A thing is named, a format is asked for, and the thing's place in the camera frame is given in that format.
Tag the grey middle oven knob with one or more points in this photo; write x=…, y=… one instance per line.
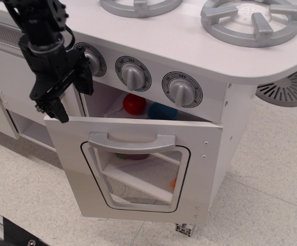
x=133, y=74

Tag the grey vent grille panel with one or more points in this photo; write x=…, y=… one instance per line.
x=10, y=35

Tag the white left cupboard door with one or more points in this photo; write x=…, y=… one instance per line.
x=16, y=84

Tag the white toy kitchen cabinet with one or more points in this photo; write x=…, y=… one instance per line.
x=173, y=42

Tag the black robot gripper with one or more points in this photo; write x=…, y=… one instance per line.
x=55, y=70

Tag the grey left stove burner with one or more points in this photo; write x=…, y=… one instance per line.
x=140, y=9

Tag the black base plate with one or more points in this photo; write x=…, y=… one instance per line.
x=15, y=235

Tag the grey round vent disc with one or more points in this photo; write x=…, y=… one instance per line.
x=282, y=92

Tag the grey stove burner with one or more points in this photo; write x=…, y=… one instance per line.
x=140, y=9
x=247, y=23

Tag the white oven door with window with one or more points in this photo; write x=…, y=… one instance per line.
x=173, y=186

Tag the grey right oven knob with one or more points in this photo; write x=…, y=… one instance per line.
x=182, y=90

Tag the aluminium extrusion frame foot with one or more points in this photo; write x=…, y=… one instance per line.
x=185, y=229

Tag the grey left oven knob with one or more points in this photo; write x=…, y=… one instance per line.
x=97, y=63

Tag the red toy ball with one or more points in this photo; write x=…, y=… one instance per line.
x=134, y=104

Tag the blue toy bowl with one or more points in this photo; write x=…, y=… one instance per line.
x=161, y=112

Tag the grey oven door handle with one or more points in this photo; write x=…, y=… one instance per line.
x=162, y=143

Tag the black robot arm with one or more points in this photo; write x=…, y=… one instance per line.
x=41, y=21

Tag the grey right stove burner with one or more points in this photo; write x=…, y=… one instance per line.
x=247, y=23

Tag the grey oven knob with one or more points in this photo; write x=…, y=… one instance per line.
x=133, y=74
x=182, y=90
x=97, y=63

